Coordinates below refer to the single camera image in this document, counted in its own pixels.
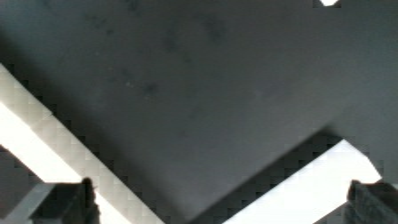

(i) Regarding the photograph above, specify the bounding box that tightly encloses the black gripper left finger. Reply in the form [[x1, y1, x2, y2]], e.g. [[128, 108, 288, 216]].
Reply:
[[0, 176, 101, 224]]

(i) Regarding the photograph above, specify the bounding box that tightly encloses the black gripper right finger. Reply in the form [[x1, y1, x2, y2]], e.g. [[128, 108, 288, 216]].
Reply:
[[345, 180, 398, 224]]

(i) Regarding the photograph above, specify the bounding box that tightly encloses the white table border fence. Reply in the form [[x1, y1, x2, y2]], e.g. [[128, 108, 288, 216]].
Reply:
[[0, 0, 398, 224]]

